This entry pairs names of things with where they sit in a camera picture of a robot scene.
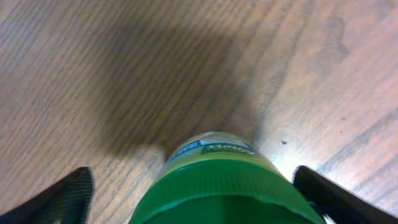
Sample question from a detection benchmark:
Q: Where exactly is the green lid jar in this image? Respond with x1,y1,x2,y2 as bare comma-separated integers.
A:
130,132,324,223

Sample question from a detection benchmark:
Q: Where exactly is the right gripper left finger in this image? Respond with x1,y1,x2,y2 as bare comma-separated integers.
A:
1,167,94,224

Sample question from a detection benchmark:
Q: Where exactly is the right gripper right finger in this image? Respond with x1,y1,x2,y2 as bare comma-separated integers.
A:
293,166,397,224

